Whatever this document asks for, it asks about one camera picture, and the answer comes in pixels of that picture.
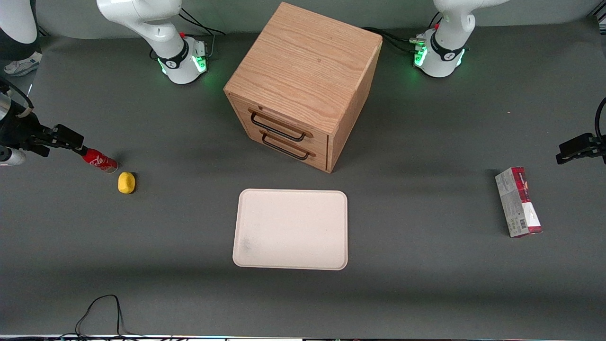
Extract thin black looped cable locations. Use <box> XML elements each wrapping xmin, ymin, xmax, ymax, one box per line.
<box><xmin>59</xmin><ymin>294</ymin><xmax>147</xmax><ymax>340</ymax></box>

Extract black right arm base cables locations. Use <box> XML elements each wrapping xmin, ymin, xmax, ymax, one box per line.
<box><xmin>179</xmin><ymin>7</ymin><xmax>226</xmax><ymax>61</ymax></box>

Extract black arm base cables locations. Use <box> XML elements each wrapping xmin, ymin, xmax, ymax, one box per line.
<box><xmin>179</xmin><ymin>7</ymin><xmax>226</xmax><ymax>61</ymax></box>
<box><xmin>362</xmin><ymin>12</ymin><xmax>443</xmax><ymax>54</ymax></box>

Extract yellow lemon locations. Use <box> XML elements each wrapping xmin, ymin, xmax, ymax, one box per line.
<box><xmin>117</xmin><ymin>171</ymin><xmax>136</xmax><ymax>195</ymax></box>

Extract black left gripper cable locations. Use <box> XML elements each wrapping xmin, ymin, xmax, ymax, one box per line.
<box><xmin>594</xmin><ymin>97</ymin><xmax>606</xmax><ymax>144</ymax></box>

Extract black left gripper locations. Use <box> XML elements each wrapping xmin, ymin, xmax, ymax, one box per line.
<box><xmin>555</xmin><ymin>133</ymin><xmax>606</xmax><ymax>165</ymax></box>

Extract black wire drawer handle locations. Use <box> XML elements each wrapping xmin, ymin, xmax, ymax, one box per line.
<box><xmin>261</xmin><ymin>133</ymin><xmax>312</xmax><ymax>161</ymax></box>
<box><xmin>250</xmin><ymin>111</ymin><xmax>308</xmax><ymax>143</ymax></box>

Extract dark trouser leg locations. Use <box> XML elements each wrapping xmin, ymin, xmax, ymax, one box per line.
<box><xmin>0</xmin><ymin>37</ymin><xmax>40</xmax><ymax>63</ymax></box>

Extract red and grey carton box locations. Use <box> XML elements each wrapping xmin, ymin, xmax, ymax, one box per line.
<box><xmin>495</xmin><ymin>166</ymin><xmax>544</xmax><ymax>238</ymax></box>

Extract white sneaker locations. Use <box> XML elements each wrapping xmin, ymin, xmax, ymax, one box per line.
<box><xmin>3</xmin><ymin>51</ymin><xmax>43</xmax><ymax>77</ymax></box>

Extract black left arm base cables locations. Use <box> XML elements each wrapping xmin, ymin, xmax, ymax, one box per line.
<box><xmin>362</xmin><ymin>12</ymin><xmax>443</xmax><ymax>54</ymax></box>

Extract wooden drawer cabinet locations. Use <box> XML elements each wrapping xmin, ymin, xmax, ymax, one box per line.
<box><xmin>223</xmin><ymin>2</ymin><xmax>383</xmax><ymax>174</ymax></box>

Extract black right arm hose cable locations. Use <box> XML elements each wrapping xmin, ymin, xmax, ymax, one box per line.
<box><xmin>0</xmin><ymin>78</ymin><xmax>35</xmax><ymax>119</ymax></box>

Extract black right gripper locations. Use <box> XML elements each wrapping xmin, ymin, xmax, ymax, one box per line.
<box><xmin>0</xmin><ymin>110</ymin><xmax>86</xmax><ymax>158</ymax></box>

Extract beige plastic tray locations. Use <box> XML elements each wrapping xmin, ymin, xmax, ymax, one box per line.
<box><xmin>232</xmin><ymin>188</ymin><xmax>348</xmax><ymax>271</ymax></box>

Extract red coke bottle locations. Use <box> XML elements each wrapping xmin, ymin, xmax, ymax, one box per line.
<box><xmin>82</xmin><ymin>148</ymin><xmax>119</xmax><ymax>174</ymax></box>

